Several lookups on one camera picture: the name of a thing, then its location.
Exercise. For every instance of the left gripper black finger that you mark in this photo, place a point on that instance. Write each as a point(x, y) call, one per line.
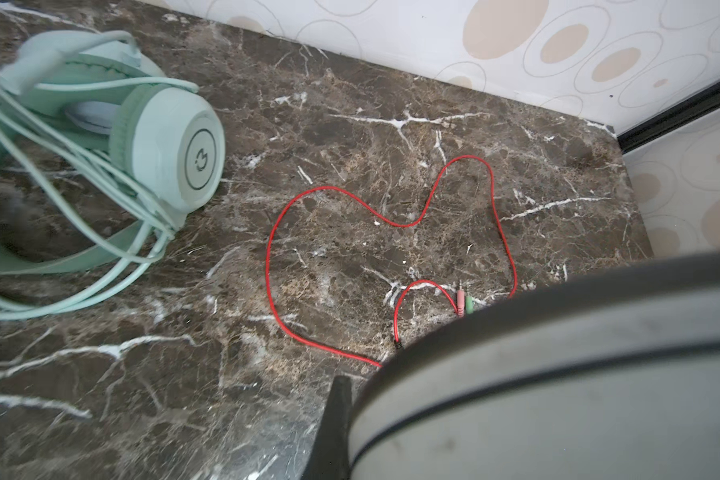
point(329, 459)

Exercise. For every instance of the white black red headphones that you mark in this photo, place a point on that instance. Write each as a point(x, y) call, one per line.
point(610, 376)

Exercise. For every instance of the mint green headphones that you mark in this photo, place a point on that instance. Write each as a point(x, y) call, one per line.
point(151, 143)

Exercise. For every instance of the right black frame post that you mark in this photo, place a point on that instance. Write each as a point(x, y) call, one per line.
point(687, 111)

